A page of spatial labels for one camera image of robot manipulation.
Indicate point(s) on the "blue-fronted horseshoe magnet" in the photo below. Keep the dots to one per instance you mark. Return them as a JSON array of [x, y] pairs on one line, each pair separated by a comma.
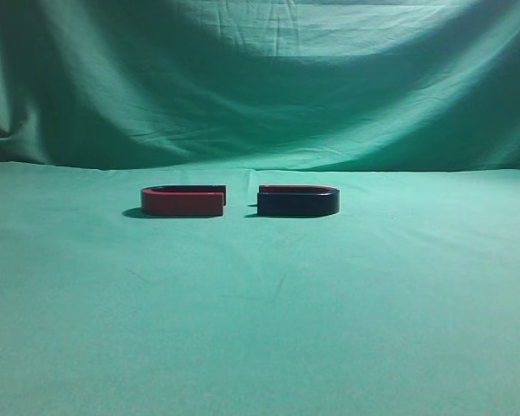
[[297, 200]]

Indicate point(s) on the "red-fronted horseshoe magnet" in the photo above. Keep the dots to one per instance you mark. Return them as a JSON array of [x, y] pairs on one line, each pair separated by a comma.
[[183, 200]]

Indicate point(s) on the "green cloth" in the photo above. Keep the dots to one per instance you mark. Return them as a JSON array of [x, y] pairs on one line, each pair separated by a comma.
[[404, 302]]

